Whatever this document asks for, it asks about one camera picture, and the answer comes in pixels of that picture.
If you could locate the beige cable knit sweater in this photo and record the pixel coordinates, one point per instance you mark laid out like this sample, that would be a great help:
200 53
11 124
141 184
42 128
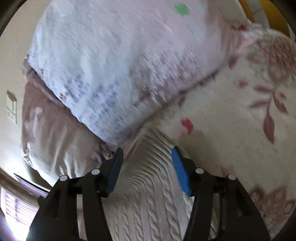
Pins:
147 202

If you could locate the window with curtain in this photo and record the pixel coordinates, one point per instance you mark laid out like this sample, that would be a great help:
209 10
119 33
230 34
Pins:
18 206

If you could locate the white wall switch panel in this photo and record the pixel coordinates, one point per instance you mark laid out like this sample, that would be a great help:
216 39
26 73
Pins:
11 107

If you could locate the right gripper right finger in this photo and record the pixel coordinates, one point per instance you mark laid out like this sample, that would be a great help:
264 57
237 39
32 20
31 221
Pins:
239 219

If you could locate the right lavender print pillow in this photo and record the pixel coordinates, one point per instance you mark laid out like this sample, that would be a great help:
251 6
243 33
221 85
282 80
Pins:
116 63

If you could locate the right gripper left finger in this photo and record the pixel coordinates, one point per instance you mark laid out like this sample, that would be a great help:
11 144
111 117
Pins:
73 209

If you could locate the wall mounted television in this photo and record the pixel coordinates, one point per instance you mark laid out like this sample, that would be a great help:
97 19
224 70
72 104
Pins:
31 188

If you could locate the floral bed quilt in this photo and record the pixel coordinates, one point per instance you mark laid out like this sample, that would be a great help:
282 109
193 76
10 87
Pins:
241 121

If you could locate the left pink floral pillow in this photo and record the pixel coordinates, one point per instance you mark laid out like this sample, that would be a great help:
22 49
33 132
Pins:
54 142

